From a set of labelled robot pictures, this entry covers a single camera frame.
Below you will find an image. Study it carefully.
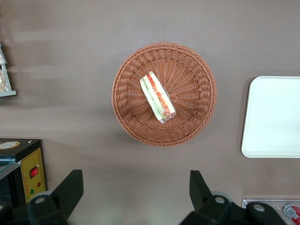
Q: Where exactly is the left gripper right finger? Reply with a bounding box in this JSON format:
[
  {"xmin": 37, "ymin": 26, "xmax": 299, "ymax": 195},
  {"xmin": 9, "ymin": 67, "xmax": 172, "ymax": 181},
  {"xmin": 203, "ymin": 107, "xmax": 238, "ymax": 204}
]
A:
[{"xmin": 179, "ymin": 170, "xmax": 235, "ymax": 225}]

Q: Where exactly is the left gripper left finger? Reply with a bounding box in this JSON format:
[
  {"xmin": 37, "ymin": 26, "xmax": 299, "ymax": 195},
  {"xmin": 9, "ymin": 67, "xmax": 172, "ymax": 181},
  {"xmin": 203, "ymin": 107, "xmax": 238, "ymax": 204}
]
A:
[{"xmin": 26, "ymin": 169, "xmax": 84, "ymax": 225}]

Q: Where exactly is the triangle sandwich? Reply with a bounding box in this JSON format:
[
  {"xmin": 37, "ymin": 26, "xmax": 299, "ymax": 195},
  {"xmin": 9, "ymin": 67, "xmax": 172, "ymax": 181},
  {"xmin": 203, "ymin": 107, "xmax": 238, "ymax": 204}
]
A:
[{"xmin": 139, "ymin": 71, "xmax": 177, "ymax": 124}]

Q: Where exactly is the brown wicker basket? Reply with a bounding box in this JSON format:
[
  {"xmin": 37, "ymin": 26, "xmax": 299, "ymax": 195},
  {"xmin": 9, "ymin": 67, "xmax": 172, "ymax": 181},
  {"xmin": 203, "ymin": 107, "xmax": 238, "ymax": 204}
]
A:
[{"xmin": 111, "ymin": 42, "xmax": 218, "ymax": 148}]

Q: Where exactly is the cream plastic tray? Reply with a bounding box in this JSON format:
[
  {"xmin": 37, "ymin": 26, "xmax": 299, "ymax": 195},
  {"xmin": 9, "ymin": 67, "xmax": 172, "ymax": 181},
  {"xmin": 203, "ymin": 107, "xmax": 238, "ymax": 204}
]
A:
[{"xmin": 240, "ymin": 75, "xmax": 300, "ymax": 158}]

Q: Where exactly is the black display cabinet yellow panel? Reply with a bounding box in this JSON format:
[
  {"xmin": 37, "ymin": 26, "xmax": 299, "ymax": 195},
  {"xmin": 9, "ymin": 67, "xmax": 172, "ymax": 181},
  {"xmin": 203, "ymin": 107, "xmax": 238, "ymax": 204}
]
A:
[{"xmin": 0, "ymin": 138, "xmax": 47, "ymax": 209}]

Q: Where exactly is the clear acrylic bottle rack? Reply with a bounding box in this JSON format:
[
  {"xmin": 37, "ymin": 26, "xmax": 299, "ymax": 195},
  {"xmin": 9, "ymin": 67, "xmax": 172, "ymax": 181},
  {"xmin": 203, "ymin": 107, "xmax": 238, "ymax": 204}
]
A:
[{"xmin": 241, "ymin": 198, "xmax": 300, "ymax": 225}]

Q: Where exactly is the red soda bottle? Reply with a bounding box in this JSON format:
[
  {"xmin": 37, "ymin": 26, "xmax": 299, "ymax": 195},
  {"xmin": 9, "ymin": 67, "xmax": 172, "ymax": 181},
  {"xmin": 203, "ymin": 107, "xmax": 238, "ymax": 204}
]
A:
[{"xmin": 282, "ymin": 203, "xmax": 300, "ymax": 225}]

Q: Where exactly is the grey wire rack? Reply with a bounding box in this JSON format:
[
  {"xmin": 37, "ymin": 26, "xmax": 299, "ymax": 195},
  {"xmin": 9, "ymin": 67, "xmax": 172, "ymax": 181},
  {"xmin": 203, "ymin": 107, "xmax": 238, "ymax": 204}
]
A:
[{"xmin": 0, "ymin": 42, "xmax": 17, "ymax": 98}]

